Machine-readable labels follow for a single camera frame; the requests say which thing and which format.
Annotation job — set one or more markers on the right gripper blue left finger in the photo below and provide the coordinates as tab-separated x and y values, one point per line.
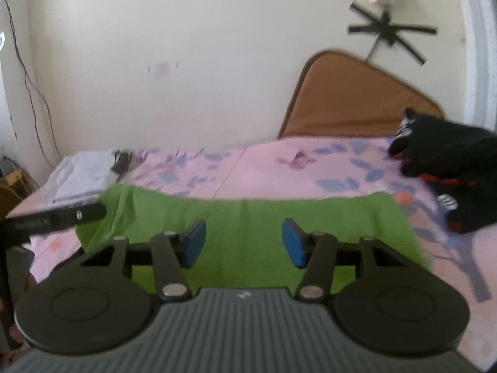
168	254

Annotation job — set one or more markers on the black green white knit sweater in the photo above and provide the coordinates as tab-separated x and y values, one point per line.
243	245

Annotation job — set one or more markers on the black red patterned folded garment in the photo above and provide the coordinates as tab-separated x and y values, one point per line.
457	161

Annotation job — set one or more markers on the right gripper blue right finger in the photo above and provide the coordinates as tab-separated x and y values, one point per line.
318	253

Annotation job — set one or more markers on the folded grey white t-shirt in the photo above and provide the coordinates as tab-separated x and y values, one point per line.
82	177

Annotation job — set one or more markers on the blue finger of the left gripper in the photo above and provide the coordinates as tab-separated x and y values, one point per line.
55	220

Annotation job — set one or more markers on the black tape cross on wall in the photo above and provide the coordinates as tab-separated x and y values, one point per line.
382	27

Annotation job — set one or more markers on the pink floral bed sheet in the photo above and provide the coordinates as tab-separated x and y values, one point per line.
316	168

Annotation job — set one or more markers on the brown cushion pad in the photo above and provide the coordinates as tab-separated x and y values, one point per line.
340	95

